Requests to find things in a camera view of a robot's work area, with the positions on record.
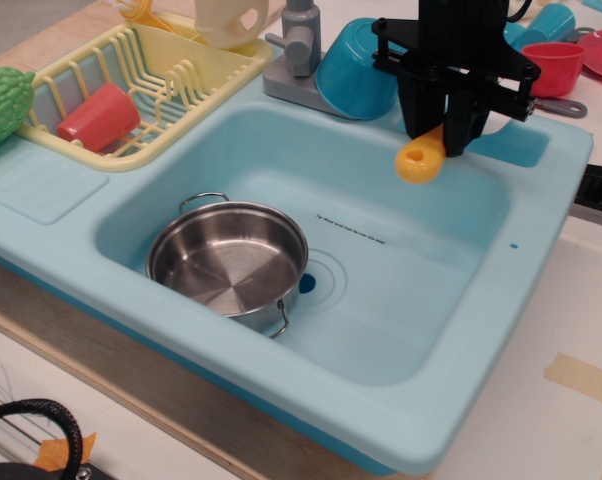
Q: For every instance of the stainless steel pot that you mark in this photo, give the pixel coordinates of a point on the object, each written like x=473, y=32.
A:
x=243, y=260

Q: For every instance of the beige masking tape strip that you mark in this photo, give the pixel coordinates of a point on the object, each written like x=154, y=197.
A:
x=576, y=375

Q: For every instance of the orange toy utensil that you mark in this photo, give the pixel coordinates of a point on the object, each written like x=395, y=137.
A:
x=140, y=12

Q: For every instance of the black device at right edge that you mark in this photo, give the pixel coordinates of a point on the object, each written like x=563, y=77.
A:
x=589, y=193

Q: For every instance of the red cup with handle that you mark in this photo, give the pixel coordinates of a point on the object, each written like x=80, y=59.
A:
x=560, y=64

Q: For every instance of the blue plastic plate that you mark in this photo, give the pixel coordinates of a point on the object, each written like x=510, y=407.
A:
x=512, y=33

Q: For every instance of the blue plastic bowl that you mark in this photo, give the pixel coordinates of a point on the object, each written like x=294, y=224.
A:
x=346, y=79

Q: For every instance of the blue plastic tumbler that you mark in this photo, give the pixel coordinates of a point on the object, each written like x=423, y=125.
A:
x=555, y=22

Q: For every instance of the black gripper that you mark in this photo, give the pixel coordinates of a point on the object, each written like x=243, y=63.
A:
x=453, y=63

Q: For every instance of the red plastic cup in rack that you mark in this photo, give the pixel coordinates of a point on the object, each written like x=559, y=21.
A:
x=103, y=118

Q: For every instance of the green toy bitter gourd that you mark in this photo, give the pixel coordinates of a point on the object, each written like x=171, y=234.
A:
x=16, y=99

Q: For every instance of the grey toy spoon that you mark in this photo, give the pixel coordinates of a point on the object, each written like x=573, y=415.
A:
x=563, y=107

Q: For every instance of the grey toy faucet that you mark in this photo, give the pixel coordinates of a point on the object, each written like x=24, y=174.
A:
x=292, y=75

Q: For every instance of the orange tape piece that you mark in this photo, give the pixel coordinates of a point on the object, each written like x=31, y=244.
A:
x=53, y=455

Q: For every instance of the yellow handled white toy knife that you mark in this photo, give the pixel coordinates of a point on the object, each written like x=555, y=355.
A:
x=420, y=161

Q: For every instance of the cream toy detergent bottle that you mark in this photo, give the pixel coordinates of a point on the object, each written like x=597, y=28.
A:
x=229, y=24

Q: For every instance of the yellow dish rack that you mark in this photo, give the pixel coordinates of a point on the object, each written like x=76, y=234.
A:
x=173, y=79

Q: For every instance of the black base bottom left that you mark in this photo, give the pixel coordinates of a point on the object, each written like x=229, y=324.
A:
x=20, y=471

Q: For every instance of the light blue toy sink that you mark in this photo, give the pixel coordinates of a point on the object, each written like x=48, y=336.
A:
x=418, y=287

